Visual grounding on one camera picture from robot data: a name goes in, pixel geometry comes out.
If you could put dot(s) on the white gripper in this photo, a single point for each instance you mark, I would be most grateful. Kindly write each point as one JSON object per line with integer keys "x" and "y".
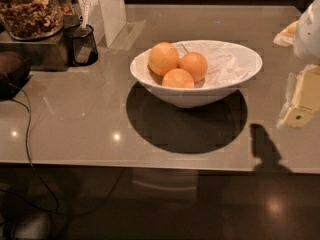
{"x": 308, "y": 34}

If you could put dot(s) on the orange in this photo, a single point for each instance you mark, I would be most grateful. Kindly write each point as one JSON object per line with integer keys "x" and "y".
{"x": 163, "y": 57}
{"x": 196, "y": 64}
{"x": 178, "y": 78}

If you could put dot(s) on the white ceramic bowl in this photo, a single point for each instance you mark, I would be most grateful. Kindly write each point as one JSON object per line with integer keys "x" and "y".
{"x": 180, "y": 97}

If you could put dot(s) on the white paper in bowl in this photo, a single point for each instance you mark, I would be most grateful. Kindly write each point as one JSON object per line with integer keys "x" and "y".
{"x": 229, "y": 64}

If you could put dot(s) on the white upright panel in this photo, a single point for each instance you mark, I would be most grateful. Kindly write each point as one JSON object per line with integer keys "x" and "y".
{"x": 108, "y": 18}

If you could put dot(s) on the black mesh pen cup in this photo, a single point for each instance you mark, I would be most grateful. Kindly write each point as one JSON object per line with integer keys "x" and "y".
{"x": 81, "y": 45}

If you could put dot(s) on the white pen in cup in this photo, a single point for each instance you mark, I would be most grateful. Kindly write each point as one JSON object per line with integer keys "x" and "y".
{"x": 86, "y": 4}

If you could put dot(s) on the steel box under jar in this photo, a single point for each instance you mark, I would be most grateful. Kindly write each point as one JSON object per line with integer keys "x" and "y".
{"x": 50, "y": 54}

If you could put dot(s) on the glass jar of nuts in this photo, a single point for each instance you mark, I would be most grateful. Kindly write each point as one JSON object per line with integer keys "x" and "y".
{"x": 28, "y": 20}

